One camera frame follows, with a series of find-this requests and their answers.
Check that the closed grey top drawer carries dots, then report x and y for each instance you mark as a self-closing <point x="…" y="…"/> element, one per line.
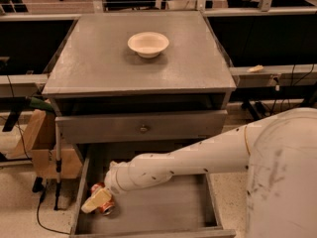
<point x="130" y="127"/>

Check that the red coke can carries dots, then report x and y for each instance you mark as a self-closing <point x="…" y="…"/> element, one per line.
<point x="108" y="206"/>

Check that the small cream scrap on rail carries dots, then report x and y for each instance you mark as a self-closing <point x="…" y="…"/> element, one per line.
<point x="255" y="68"/>

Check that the round metal drawer knob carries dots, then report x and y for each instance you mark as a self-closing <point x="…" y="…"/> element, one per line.
<point x="144" y="129"/>

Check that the silver black tripod leg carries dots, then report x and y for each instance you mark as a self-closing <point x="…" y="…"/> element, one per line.
<point x="58" y="165"/>

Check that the brown cardboard box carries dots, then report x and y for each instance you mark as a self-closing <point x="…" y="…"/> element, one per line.
<point x="38" y="143"/>

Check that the black table leg base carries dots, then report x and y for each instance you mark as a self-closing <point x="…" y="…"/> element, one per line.
<point x="253" y="108"/>

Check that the open grey middle drawer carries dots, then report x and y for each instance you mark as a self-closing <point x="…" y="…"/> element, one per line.
<point x="183" y="207"/>

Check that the white bowl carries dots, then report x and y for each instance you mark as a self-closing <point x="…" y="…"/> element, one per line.
<point x="148" y="45"/>

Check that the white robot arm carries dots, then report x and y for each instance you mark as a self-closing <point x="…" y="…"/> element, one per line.
<point x="279" y="153"/>

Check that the grey drawer cabinet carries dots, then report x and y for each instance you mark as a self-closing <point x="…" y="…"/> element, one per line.
<point x="98" y="74"/>

